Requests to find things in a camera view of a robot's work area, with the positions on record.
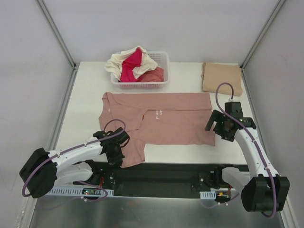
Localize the pink printed t-shirt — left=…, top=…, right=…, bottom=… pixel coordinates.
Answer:
left=99, top=92, right=215, bottom=168

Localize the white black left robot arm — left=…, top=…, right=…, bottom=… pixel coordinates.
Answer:
left=19, top=131, right=130, bottom=199

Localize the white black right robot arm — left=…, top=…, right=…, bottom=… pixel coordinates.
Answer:
left=205, top=110, right=290, bottom=214

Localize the folded beige t-shirt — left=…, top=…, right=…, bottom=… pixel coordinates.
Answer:
left=201, top=62, right=243, bottom=96

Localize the salmon red shirt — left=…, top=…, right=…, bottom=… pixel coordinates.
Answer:
left=137, top=67, right=164, bottom=83

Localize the white perforated plastic basket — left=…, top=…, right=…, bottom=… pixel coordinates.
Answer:
left=110, top=51, right=171, bottom=89

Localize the cream white shirt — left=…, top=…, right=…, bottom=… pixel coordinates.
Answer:
left=105, top=46, right=158, bottom=82

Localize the magenta shirt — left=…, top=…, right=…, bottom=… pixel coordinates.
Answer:
left=120, top=48, right=143, bottom=83

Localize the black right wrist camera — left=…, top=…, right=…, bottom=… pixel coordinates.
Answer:
left=224, top=102, right=257, bottom=129

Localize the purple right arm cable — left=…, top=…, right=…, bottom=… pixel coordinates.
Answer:
left=200, top=82, right=280, bottom=218

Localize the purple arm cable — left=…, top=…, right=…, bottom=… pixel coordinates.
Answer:
left=200, top=82, right=280, bottom=218
left=21, top=119, right=128, bottom=209

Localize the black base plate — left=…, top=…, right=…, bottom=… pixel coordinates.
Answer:
left=86, top=162, right=235, bottom=199

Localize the right white cable duct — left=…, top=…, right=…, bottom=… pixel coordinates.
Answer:
left=199, top=190, right=217, bottom=200

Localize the white cable duct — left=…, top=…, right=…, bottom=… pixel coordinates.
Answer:
left=199, top=190, right=217, bottom=200
left=47, top=187, right=114, bottom=197

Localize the left white cable duct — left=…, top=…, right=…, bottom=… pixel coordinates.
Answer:
left=47, top=187, right=114, bottom=197

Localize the left aluminium frame post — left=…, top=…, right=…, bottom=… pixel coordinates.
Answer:
left=35, top=0, right=80, bottom=69

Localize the aluminium frame post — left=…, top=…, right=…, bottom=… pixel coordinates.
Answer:
left=239, top=0, right=288, bottom=69
left=35, top=0, right=80, bottom=69

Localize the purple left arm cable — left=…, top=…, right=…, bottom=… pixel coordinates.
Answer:
left=21, top=119, right=128, bottom=209

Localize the right aluminium frame post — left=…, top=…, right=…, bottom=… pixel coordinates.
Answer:
left=239, top=0, right=288, bottom=69

